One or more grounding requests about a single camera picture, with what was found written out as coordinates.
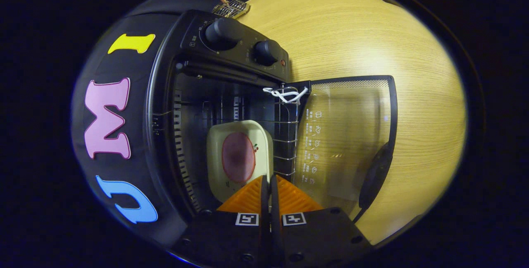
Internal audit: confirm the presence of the white string tie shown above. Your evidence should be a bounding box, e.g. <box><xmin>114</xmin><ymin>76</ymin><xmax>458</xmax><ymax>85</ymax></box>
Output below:
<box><xmin>263</xmin><ymin>87</ymin><xmax>309</xmax><ymax>105</ymax></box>

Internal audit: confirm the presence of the cream plate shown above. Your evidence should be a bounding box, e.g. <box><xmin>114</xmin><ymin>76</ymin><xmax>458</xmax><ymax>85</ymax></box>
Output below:
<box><xmin>206</xmin><ymin>120</ymin><xmax>274</xmax><ymax>203</ymax></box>

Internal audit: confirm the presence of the black oven knob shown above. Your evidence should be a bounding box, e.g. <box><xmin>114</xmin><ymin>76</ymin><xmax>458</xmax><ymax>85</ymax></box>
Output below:
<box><xmin>253</xmin><ymin>39</ymin><xmax>282</xmax><ymax>67</ymax></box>
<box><xmin>205</xmin><ymin>17</ymin><xmax>244</xmax><ymax>51</ymax></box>

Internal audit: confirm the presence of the pink ham slice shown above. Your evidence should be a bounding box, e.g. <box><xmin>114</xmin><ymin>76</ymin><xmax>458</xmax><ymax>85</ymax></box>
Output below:
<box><xmin>222</xmin><ymin>132</ymin><xmax>256</xmax><ymax>184</ymax></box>

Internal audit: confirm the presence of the metal wire holder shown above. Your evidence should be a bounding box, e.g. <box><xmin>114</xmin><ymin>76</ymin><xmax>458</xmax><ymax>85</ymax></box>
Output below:
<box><xmin>212</xmin><ymin>0</ymin><xmax>251</xmax><ymax>18</ymax></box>

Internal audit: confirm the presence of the black toaster oven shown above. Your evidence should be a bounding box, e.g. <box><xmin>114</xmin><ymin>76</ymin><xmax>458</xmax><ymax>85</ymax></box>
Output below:
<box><xmin>145</xmin><ymin>10</ymin><xmax>311</xmax><ymax>227</ymax></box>

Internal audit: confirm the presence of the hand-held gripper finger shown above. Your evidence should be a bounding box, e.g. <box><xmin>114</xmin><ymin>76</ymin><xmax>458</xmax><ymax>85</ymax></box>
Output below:
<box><xmin>270</xmin><ymin>175</ymin><xmax>373</xmax><ymax>268</ymax></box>
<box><xmin>171</xmin><ymin>175</ymin><xmax>274</xmax><ymax>268</ymax></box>

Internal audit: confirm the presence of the glass toaster oven door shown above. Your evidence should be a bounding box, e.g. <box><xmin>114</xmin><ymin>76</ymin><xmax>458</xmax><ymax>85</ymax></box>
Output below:
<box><xmin>289</xmin><ymin>75</ymin><xmax>398</xmax><ymax>224</ymax></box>

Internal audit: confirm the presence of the oven wire rack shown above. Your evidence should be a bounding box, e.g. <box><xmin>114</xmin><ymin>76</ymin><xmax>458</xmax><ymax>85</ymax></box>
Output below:
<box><xmin>198</xmin><ymin>94</ymin><xmax>300</xmax><ymax>177</ymax></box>

